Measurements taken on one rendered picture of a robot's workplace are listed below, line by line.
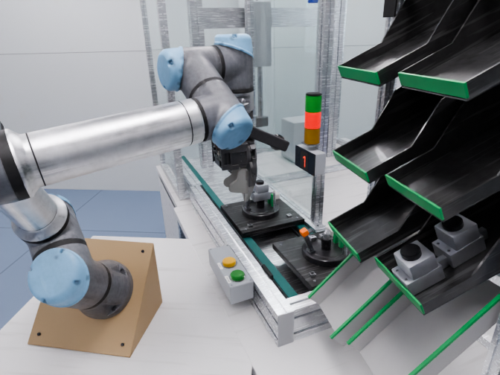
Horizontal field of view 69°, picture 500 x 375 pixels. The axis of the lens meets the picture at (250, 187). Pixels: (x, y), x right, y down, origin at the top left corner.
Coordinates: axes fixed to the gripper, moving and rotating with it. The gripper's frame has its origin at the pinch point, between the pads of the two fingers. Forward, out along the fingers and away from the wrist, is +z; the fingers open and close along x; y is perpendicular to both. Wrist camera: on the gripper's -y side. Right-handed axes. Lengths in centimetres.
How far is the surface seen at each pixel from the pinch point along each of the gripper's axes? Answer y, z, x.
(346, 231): -14.6, 3.5, 18.6
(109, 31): 9, -41, -324
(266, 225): -17.7, 26.4, -28.6
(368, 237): -15.8, 2.5, 24.1
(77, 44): 40, -30, -341
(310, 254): -20.2, 24.4, -3.7
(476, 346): -47, 37, 31
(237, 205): -14, 26, -48
